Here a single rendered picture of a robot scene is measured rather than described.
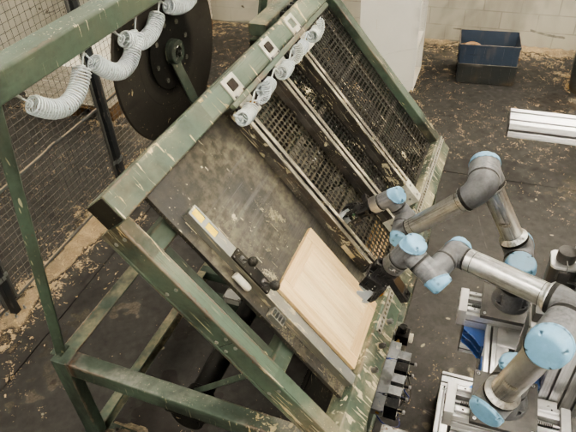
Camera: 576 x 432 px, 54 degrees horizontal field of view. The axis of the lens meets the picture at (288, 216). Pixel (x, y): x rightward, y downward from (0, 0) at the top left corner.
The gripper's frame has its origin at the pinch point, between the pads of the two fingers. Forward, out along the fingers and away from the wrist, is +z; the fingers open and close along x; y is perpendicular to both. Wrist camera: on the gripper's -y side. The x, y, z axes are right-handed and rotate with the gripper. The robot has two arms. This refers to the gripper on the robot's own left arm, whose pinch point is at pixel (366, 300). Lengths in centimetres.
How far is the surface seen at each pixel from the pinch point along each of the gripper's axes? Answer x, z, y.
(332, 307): -18.4, 34.4, 1.8
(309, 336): 3.7, 30.0, 7.1
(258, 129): -51, 2, 67
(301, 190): -49, 16, 38
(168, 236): 11, 13, 70
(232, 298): -76, 145, 34
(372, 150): -116, 25, 15
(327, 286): -24.4, 31.9, 7.8
